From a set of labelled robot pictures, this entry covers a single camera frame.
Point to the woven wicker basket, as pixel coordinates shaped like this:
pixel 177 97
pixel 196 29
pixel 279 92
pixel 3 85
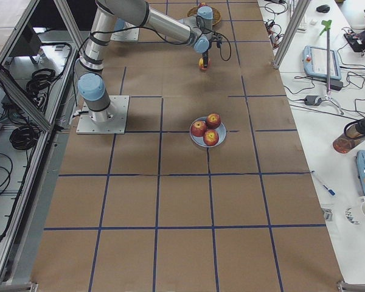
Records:
pixel 216 14

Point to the brown water bottle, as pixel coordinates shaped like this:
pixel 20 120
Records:
pixel 353 134

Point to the blue white pen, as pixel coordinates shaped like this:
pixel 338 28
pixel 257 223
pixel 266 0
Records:
pixel 324 185

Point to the red apple plate left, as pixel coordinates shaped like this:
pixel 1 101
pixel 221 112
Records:
pixel 213 121

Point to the black computer mouse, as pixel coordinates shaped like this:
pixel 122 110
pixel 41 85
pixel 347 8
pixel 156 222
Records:
pixel 325 8

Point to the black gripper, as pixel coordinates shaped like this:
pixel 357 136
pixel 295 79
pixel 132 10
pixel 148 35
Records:
pixel 205 56

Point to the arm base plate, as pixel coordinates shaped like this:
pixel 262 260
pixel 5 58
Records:
pixel 113 120

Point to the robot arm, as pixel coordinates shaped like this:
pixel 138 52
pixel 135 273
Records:
pixel 122 21

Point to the red apple plate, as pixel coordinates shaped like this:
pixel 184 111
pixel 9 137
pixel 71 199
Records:
pixel 213 121
pixel 211 138
pixel 198 128

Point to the light blue plate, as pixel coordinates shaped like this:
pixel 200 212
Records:
pixel 221 132

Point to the red yellow apple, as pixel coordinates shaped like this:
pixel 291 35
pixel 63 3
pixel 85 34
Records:
pixel 200 64

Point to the grey power brick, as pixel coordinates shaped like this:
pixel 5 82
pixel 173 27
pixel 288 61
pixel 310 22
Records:
pixel 312 100

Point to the red apple plate right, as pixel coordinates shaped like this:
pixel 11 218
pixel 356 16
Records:
pixel 198 128

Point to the green tipped tripod stand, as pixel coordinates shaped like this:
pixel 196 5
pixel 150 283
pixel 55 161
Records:
pixel 326 28

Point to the aluminium frame post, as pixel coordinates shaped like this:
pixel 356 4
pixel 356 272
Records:
pixel 299 12

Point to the red apple plate front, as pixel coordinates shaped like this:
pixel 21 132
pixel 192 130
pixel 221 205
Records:
pixel 211 138

